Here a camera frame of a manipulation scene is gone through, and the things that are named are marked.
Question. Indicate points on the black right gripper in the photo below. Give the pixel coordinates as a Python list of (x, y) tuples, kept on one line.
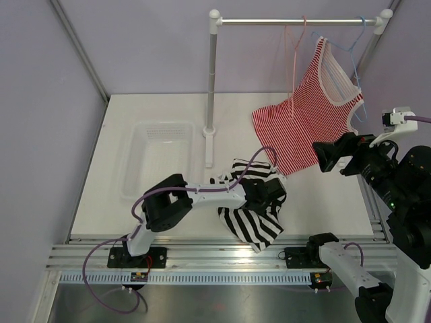
[(328, 153)]

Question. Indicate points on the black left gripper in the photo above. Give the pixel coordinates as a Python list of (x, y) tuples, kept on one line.
[(264, 206)]

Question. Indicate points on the black white striped tank top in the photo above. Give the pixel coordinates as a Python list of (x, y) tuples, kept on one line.
[(258, 230)]

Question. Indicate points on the pink wire hanger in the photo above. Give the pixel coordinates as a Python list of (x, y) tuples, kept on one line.
[(295, 44)]

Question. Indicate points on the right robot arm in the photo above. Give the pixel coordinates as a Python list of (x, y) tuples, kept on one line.
[(404, 187)]

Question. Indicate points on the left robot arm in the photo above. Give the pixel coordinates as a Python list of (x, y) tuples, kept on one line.
[(162, 208)]

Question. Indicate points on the red white striped tank top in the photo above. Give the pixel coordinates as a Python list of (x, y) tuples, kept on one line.
[(319, 110)]

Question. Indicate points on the clear plastic basket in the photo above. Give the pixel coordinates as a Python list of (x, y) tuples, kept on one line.
[(156, 150)]

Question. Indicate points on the silver white clothes rack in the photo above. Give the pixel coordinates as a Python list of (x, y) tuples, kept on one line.
[(379, 23)]

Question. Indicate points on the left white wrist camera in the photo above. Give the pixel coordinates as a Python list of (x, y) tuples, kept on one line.
[(275, 173)]

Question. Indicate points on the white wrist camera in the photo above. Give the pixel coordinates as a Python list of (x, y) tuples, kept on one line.
[(396, 125), (275, 173)]

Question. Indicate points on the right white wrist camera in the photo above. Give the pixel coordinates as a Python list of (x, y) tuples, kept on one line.
[(396, 125)]

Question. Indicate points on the white slotted cable duct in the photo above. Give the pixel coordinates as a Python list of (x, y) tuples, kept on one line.
[(208, 278)]

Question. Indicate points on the right aluminium frame post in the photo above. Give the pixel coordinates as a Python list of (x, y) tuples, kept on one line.
[(394, 5)]

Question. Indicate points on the aluminium frame post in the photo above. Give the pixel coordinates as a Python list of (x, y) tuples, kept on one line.
[(79, 49), (394, 5)]

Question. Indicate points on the aluminium mounting rail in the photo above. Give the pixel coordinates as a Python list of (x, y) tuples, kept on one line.
[(221, 255)]

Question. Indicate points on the left aluminium frame post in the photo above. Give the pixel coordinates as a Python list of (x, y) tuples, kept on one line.
[(79, 49)]

